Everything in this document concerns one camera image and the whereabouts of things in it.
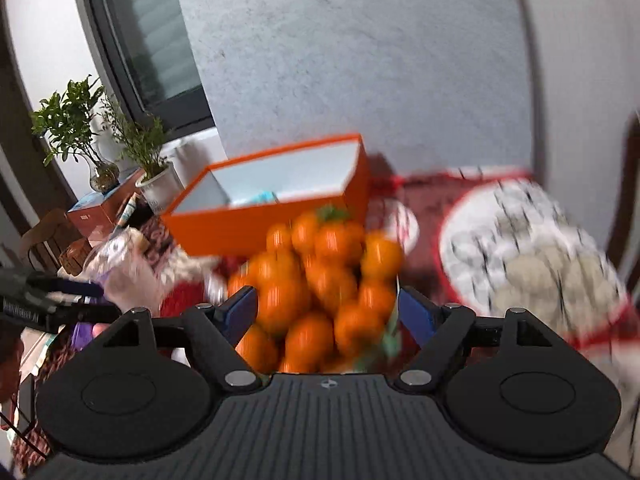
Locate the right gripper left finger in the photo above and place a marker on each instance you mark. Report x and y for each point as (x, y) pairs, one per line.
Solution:
(213, 333)

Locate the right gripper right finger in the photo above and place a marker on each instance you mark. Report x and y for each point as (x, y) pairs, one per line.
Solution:
(442, 334)

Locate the red fluffy towel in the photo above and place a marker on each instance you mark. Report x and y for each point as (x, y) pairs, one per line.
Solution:
(188, 281)

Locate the floral plush blanket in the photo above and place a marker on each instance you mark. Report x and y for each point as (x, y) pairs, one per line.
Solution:
(495, 240)

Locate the pile of tangerines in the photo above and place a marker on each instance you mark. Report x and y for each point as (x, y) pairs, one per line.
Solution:
(327, 295)

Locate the cotton swab packet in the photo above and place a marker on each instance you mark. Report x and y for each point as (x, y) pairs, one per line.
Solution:
(127, 278)

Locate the orange storage box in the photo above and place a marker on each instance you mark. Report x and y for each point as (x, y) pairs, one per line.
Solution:
(229, 207)

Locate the white potted plant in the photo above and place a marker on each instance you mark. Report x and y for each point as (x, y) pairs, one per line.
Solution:
(142, 143)

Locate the glass vase plant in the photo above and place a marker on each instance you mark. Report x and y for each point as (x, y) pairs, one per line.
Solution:
(64, 122)

